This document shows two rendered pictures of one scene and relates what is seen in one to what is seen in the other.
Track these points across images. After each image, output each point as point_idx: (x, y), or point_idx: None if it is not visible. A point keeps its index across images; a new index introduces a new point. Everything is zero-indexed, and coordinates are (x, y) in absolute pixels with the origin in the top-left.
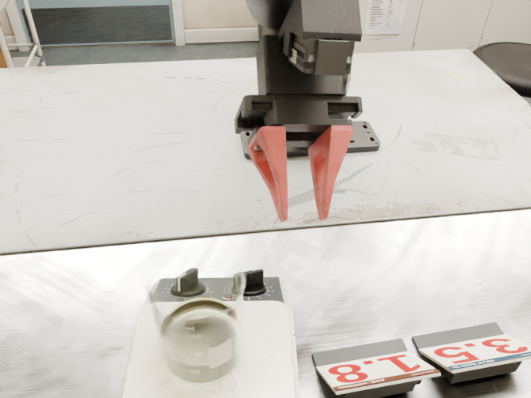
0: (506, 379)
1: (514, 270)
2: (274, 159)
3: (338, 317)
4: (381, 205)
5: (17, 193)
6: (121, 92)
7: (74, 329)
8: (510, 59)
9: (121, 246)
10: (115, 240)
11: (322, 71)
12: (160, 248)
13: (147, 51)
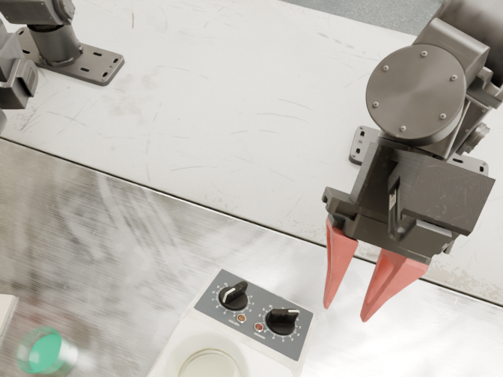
0: None
1: None
2: (335, 263)
3: (349, 366)
4: (448, 268)
5: (154, 123)
6: (272, 40)
7: (148, 274)
8: None
9: (209, 211)
10: (207, 203)
11: (407, 247)
12: (238, 227)
13: None
